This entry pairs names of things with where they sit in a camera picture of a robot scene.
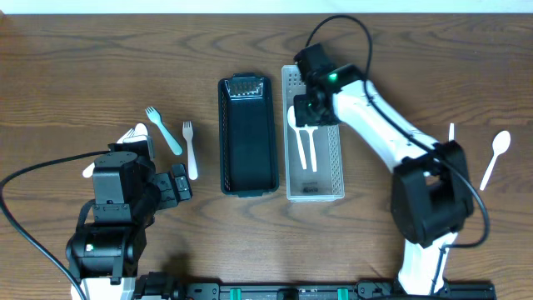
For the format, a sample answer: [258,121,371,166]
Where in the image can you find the white spoon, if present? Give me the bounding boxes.
[480,130,511,191]
[133,123,149,137]
[287,106,307,170]
[305,126,317,173]

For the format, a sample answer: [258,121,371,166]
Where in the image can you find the white fork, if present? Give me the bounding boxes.
[182,121,198,180]
[82,128,135,178]

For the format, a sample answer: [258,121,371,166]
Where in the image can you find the mint green plastic fork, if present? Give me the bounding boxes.
[145,107,183,156]

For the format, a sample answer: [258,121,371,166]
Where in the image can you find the white spoon bowl down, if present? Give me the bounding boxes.
[448,122,455,141]

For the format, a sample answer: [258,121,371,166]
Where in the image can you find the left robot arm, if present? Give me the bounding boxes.
[66,151,192,299]

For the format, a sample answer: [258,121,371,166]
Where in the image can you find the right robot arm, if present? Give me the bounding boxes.
[294,44,474,296]

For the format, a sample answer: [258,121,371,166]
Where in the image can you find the clear white plastic basket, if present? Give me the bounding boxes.
[281,65,345,203]

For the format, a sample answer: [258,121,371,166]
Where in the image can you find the dark green plastic basket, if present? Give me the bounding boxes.
[217,73,279,198]

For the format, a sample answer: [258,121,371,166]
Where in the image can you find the black mounting rail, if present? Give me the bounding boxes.
[132,272,497,300]

